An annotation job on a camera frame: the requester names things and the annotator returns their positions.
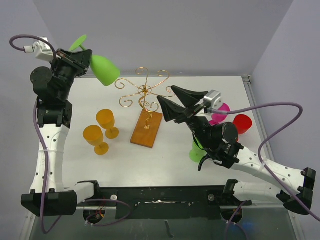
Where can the magenta wine glass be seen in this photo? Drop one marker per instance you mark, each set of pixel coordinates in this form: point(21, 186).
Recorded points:
point(219, 118)

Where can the orange wine glass front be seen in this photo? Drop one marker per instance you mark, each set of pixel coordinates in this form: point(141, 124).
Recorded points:
point(94, 136)

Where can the orange wine glass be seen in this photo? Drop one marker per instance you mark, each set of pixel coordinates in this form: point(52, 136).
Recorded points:
point(106, 120)
point(94, 136)

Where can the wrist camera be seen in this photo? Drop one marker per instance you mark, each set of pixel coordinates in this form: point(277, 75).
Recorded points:
point(41, 50)
point(212, 101)

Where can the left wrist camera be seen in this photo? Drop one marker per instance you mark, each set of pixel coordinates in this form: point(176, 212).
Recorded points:
point(41, 50)

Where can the orange wine glass rear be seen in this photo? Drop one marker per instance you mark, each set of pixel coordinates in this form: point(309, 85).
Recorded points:
point(106, 120)

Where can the green wine glass front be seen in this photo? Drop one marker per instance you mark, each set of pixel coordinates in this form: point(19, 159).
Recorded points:
point(197, 152)

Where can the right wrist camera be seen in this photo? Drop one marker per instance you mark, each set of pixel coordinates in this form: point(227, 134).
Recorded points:
point(212, 101)

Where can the red wine glass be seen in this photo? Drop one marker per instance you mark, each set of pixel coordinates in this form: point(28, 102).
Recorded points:
point(242, 123)

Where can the green wine glass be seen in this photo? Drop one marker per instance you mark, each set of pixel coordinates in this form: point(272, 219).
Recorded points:
point(103, 68)
point(197, 152)

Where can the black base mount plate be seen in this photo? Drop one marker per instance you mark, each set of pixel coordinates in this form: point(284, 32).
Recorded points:
point(165, 203)

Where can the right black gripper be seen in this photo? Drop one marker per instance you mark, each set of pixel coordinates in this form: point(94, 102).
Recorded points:
point(172, 110)

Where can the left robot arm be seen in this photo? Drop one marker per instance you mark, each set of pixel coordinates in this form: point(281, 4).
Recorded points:
point(47, 196)

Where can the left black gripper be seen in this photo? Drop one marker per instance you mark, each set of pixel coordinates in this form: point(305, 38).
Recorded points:
point(79, 61)

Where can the gold wire wine glass rack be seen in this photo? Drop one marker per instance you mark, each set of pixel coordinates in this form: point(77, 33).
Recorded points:
point(148, 124)

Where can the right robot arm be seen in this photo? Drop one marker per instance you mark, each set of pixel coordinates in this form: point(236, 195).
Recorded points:
point(281, 184)

